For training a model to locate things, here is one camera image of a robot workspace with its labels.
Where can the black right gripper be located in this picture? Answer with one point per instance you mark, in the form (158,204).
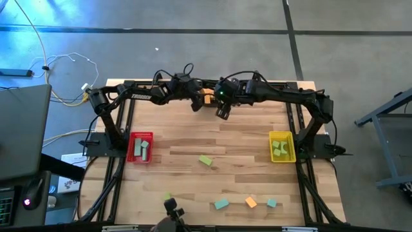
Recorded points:
(227,100)

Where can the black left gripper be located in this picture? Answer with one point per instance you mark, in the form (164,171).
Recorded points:
(197,95)

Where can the long orange foam block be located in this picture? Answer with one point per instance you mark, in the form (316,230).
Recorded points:
(207,100)

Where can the long green foam block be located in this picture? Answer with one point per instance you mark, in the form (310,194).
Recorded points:
(205,160)

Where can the small green foam cube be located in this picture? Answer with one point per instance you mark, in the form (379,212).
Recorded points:
(276,144)
(167,196)

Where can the small pale green block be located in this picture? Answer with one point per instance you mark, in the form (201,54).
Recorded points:
(145,144)

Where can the green foam arch piece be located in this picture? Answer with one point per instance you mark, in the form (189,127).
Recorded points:
(285,147)

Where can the long blue foam block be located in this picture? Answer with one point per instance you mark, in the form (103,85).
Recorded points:
(138,147)
(221,204)

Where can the small blue foam cube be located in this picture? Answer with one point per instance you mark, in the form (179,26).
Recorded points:
(272,203)

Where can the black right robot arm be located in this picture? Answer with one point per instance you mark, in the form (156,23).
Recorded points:
(277,93)

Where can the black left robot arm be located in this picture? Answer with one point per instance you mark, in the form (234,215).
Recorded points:
(141,96)

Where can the black plastic basket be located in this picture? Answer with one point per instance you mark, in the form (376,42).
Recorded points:
(213,102)

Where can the dark blue table clamp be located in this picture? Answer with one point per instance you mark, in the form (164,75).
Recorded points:
(157,77)
(256,76)

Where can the red plastic basket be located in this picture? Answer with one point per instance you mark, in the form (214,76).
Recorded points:
(129,145)

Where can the yellow plastic basket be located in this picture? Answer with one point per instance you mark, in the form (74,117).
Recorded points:
(291,158)

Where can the yellow power plug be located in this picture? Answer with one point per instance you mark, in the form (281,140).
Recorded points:
(87,97)

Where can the white power plug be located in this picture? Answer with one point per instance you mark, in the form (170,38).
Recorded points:
(86,87)

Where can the white printed booklet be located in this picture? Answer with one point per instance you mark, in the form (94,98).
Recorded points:
(71,159)

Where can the blue-grey metal cart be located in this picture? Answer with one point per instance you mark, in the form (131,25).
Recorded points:
(387,153)

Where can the small white cup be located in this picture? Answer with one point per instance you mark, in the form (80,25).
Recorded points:
(51,201)

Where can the grey laptop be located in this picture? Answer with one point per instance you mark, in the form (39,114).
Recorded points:
(22,129)

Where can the black power brick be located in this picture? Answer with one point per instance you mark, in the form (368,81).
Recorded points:
(16,72)

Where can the black computer mouse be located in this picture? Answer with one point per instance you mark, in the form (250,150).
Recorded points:
(32,193)

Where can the black desk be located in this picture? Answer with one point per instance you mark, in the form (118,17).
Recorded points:
(35,217)

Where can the backlit keyboard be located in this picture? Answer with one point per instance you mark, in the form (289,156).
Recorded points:
(6,209)

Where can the black metal table frame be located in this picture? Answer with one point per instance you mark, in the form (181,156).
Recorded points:
(290,119)

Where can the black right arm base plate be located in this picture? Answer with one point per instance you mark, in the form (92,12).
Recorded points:
(322,146)

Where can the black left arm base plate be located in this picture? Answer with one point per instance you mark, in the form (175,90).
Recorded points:
(96,145)

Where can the silver bracket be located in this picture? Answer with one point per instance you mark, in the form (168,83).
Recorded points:
(119,228)
(299,229)

